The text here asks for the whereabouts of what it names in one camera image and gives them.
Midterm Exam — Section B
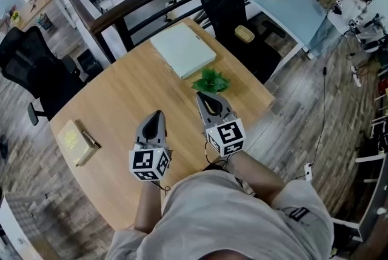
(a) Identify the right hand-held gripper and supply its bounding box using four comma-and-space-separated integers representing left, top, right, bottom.
195, 91, 247, 158

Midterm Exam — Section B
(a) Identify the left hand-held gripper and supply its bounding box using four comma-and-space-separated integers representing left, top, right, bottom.
128, 110, 173, 182

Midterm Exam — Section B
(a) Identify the green plant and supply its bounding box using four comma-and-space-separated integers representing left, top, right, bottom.
191, 67, 232, 95

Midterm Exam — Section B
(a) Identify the person's left forearm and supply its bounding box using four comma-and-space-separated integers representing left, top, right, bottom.
133, 181, 167, 235

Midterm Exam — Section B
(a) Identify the person's right forearm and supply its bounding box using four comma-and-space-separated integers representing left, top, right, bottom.
225, 150, 286, 208

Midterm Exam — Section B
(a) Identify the wooden table with white legs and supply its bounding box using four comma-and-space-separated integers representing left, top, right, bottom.
48, 17, 275, 232

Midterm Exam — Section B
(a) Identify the black pen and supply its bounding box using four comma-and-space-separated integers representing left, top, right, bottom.
81, 130, 102, 150

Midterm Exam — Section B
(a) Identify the pale green flat box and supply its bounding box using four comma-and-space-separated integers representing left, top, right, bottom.
149, 22, 218, 81

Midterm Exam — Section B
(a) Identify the beige book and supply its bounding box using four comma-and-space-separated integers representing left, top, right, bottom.
57, 119, 95, 167

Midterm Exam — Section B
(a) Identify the yellow chair pad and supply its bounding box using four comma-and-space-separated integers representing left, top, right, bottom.
234, 25, 256, 44

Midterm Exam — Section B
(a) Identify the black office chair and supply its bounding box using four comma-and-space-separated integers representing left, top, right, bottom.
199, 0, 286, 86
0, 25, 104, 127

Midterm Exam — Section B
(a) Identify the person's grey shirt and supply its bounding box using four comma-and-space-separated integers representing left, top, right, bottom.
105, 169, 335, 260

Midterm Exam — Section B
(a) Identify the light blue table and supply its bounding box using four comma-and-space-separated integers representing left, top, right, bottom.
243, 0, 330, 54

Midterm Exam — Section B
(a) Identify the white table with checkered cloth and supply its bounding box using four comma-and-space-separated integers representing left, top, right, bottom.
0, 191, 62, 260

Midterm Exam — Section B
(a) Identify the grey drawer cabinet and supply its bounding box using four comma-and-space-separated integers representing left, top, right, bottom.
329, 152, 388, 244

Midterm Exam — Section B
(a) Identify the black floor cable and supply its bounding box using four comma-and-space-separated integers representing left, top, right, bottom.
295, 36, 347, 181

